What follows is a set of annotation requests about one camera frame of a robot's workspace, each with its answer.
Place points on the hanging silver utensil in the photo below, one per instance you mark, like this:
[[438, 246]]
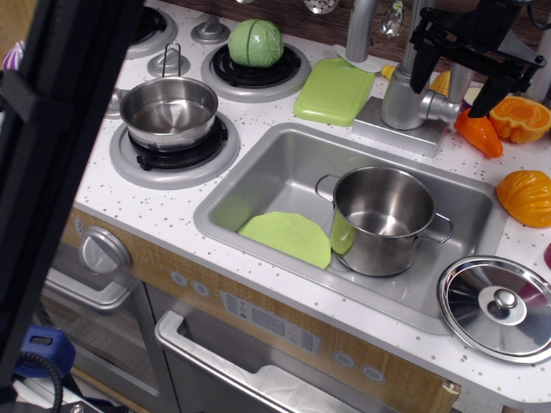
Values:
[[393, 19]]

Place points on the stainless steel pot lid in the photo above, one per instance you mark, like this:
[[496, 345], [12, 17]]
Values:
[[498, 307]]

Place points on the magenta toy at edge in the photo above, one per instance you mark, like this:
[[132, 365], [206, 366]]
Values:
[[547, 256]]

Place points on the blue clamp with cable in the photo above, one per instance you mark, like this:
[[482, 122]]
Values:
[[46, 352]]

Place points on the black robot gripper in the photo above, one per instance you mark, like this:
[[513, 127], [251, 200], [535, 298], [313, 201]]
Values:
[[481, 40]]

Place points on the orange toy pepper half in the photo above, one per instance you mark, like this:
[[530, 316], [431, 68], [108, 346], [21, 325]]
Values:
[[520, 120]]

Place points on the black camera mount frame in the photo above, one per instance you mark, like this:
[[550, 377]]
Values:
[[55, 105]]

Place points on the orange toy carrot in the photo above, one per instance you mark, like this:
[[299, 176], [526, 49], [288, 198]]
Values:
[[480, 133]]

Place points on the far left stove burner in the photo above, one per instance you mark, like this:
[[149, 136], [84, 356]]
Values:
[[155, 30]]

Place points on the silver stove knob middle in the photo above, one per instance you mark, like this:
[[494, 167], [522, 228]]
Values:
[[168, 64]]

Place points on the purple toy eggplant slice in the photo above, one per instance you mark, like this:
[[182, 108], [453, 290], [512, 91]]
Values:
[[471, 96]]

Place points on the green plastic plate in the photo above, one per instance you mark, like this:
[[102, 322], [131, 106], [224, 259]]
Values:
[[291, 234]]

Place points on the green toy cabbage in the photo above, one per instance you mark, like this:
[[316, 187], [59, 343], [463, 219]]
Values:
[[256, 43]]

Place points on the silver dishwasher door handle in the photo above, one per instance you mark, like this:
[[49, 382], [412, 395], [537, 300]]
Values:
[[270, 389]]

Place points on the purple striped toy onion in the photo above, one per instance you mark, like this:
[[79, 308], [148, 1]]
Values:
[[12, 59]]

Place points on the silver stove knob back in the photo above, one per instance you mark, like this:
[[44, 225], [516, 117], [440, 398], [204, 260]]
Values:
[[210, 32]]

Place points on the front stove burner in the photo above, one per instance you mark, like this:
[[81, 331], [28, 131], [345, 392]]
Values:
[[178, 169]]

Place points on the silver faucet lever handle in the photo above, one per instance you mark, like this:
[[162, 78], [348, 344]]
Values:
[[436, 106]]

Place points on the tall stainless steel pot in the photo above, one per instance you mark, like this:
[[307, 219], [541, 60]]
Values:
[[380, 215]]

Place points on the grey toy sink basin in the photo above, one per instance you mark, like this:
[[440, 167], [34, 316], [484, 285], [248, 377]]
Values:
[[294, 169]]

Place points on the back stove burner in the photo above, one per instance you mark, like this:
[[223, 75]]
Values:
[[238, 83]]

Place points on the hanging slotted spoon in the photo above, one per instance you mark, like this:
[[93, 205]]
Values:
[[321, 7]]

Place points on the silver oven door handle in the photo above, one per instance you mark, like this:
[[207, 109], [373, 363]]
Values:
[[107, 302]]

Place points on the silver stove knob left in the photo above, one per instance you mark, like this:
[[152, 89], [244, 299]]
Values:
[[114, 105]]

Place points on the green plastic cutting board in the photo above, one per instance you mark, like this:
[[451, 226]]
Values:
[[334, 93]]

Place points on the orange toy pumpkin half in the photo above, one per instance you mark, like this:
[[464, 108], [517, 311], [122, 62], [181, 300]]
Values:
[[525, 195]]

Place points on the silver stove knob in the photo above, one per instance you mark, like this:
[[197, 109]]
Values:
[[210, 32], [168, 64], [114, 105]]

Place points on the silver toy faucet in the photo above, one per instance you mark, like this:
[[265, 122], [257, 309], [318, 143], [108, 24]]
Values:
[[395, 119]]

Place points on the yellow toy corn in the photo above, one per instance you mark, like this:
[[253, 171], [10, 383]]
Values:
[[441, 83]]

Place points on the small stainless steel saucepan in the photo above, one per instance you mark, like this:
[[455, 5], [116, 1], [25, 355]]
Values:
[[169, 113]]

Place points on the silver oven dial knob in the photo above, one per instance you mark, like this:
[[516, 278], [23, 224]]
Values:
[[102, 252]]

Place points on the stove burner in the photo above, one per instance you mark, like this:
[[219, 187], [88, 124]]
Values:
[[238, 83], [155, 30], [178, 169]]

